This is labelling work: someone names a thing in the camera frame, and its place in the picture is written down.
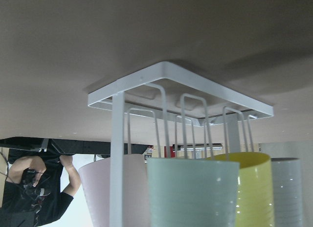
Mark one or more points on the green cup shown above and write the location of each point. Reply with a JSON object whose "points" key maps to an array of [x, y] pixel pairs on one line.
{"points": [[192, 192]]}

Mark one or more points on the white cup rack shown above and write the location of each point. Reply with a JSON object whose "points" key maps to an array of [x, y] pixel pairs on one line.
{"points": [[180, 102]]}

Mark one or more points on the pink cup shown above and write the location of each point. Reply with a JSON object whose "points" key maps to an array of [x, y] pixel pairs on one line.
{"points": [[95, 179]]}

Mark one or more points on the yellow cup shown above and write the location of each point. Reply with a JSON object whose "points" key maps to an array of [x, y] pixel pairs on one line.
{"points": [[255, 204]]}

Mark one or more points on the pale grey cup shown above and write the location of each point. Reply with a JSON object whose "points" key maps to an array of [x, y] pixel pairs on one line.
{"points": [[287, 192]]}

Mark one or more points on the person in black shirt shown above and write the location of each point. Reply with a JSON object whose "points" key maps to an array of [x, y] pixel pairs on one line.
{"points": [[38, 190]]}

